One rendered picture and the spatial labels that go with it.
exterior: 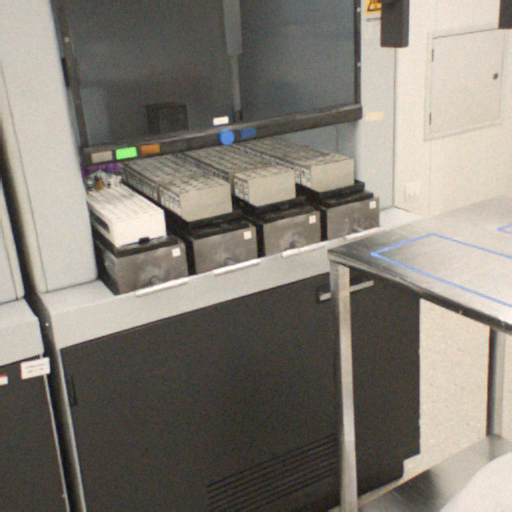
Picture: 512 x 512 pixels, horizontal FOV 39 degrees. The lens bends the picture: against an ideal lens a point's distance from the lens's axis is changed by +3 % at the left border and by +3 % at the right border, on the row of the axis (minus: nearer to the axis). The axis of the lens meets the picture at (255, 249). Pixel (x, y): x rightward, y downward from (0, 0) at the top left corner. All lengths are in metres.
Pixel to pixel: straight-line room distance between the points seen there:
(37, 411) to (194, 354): 0.30
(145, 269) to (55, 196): 0.20
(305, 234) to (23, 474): 0.69
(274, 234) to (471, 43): 2.04
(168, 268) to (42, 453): 0.40
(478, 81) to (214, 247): 2.19
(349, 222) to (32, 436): 0.75
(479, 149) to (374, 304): 1.92
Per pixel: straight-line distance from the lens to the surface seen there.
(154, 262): 1.31
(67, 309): 1.30
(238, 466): 1.60
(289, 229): 1.42
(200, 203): 1.40
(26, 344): 1.30
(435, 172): 3.29
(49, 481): 1.44
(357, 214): 1.51
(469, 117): 3.35
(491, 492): 0.42
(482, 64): 3.36
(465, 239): 1.25
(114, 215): 1.35
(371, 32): 1.57
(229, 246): 1.37
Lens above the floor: 1.25
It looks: 21 degrees down
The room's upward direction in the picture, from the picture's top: 4 degrees counter-clockwise
